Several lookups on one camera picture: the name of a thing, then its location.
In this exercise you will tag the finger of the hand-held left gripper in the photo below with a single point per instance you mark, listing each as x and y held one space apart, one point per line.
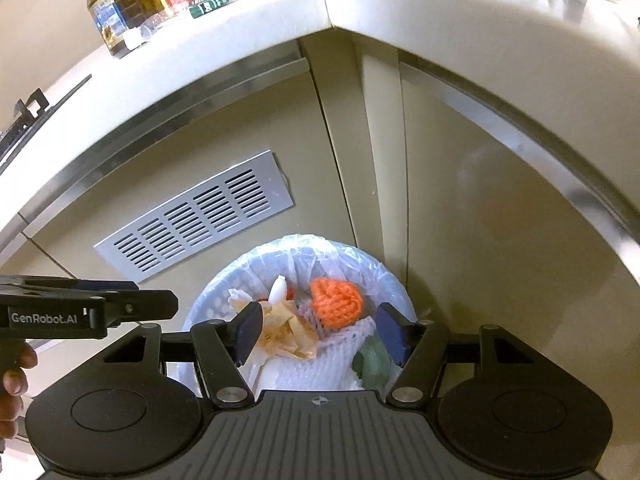
100 285
145 305

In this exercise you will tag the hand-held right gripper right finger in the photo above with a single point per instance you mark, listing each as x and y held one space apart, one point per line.
392 332

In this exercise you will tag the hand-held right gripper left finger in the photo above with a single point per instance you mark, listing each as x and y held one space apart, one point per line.
247 332

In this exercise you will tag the green cloth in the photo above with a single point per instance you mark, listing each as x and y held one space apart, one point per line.
372 362

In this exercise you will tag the brown paper bag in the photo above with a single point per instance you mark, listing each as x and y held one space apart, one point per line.
287 330

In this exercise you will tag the white perforated trash basket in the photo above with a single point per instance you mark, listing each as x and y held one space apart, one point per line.
220 300

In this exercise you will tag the white oblong wrapper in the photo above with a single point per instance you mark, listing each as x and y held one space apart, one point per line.
279 290

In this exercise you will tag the orange foam net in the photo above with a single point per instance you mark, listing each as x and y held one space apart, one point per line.
335 302

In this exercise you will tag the white foam net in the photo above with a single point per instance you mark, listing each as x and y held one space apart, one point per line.
320 365

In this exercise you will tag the white lined trash bin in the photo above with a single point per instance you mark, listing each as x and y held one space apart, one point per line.
310 250

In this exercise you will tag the person's left hand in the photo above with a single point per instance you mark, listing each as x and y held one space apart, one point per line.
17 382

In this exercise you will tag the silver cabinet vent grille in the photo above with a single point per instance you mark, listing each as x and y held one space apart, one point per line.
200 210

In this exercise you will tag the dark oil bottle blue label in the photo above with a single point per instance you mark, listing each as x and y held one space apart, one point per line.
112 15

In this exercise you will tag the crushed clear plastic bottle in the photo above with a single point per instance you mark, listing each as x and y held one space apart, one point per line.
205 7

